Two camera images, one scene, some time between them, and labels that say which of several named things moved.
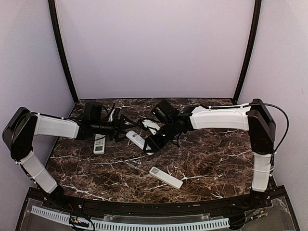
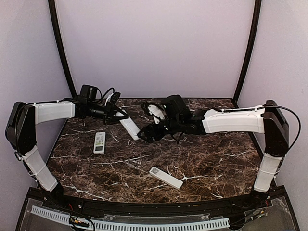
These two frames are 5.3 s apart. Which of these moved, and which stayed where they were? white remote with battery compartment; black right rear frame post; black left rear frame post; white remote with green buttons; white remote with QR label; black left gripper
Moved: white remote with battery compartment; black left gripper
Stayed: white remote with green buttons; black left rear frame post; white remote with QR label; black right rear frame post
